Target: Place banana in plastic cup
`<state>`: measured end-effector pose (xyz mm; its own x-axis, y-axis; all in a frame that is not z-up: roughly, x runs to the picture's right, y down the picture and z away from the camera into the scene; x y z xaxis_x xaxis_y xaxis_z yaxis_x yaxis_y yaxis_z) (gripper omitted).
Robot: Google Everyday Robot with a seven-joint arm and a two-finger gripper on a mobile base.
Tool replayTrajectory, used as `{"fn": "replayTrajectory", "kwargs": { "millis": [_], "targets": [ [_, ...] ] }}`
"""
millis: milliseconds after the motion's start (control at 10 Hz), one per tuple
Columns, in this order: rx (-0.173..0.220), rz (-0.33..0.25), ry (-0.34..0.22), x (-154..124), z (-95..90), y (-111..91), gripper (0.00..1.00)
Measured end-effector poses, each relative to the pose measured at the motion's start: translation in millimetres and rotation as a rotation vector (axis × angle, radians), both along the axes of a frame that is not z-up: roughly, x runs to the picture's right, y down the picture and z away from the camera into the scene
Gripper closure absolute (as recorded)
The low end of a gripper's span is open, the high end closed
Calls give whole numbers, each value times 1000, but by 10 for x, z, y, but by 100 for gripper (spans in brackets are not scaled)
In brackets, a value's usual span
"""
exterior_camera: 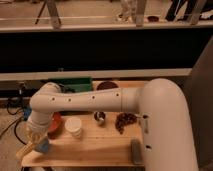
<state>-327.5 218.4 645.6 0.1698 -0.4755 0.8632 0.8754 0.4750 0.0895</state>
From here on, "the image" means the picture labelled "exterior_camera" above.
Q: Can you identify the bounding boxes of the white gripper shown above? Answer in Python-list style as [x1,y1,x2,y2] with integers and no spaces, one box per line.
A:
[16,121,49,160]

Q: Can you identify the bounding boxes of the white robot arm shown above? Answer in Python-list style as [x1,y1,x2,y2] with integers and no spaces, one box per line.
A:
[16,78,199,171]

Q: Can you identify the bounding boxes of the white plastic cup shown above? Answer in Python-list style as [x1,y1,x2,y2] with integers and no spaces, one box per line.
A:
[65,117,82,138]

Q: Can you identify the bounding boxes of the red bowl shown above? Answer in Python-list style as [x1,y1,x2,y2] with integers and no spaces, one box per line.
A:
[48,112,62,134]

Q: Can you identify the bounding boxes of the wooden board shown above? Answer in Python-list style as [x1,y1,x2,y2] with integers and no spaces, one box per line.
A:
[22,82,145,167]

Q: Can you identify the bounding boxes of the green box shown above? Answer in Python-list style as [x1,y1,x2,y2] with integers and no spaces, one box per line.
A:
[49,77,93,93]

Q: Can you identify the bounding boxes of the dark red plate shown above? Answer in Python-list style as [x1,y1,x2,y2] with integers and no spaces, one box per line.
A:
[97,81,118,90]

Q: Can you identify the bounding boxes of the dark grape bunch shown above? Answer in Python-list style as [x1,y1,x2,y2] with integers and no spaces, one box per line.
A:
[115,113,137,134]

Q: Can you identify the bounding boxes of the grey sponge block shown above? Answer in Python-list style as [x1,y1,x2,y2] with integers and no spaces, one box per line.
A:
[131,139,142,165]

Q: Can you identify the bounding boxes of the black cables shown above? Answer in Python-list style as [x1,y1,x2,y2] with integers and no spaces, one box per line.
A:
[0,96,29,146]

